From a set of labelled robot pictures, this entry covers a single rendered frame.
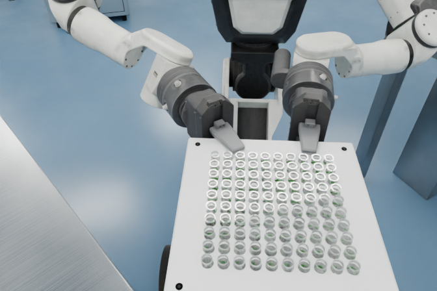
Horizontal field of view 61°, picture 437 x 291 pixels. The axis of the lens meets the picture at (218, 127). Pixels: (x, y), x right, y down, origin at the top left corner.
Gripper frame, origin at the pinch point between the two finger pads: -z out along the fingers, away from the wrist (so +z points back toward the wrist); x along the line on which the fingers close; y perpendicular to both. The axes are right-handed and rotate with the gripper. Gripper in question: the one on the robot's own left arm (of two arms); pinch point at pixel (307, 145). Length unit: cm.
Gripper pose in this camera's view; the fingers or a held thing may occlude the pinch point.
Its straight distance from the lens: 57.4
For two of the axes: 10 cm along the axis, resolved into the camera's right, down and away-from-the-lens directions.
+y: -9.8, -1.2, 1.4
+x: 0.0, 7.6, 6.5
